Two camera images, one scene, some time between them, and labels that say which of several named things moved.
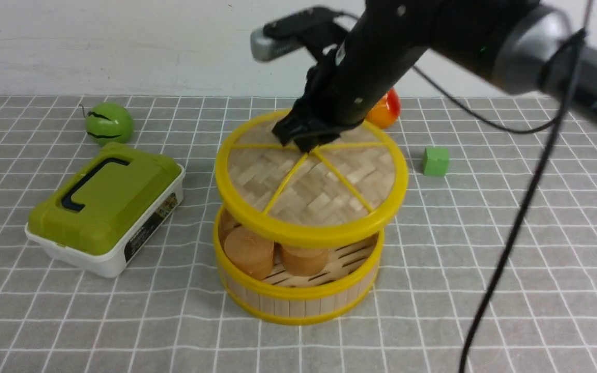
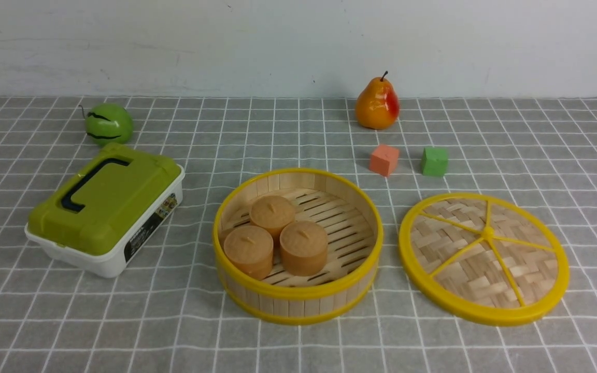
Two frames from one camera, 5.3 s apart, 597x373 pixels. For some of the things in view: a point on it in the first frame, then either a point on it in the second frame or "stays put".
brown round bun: [305, 261] stays put
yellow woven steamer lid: [335, 191] to [486, 257]
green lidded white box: [91, 221] stays put
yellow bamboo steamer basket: [352, 271] stays put
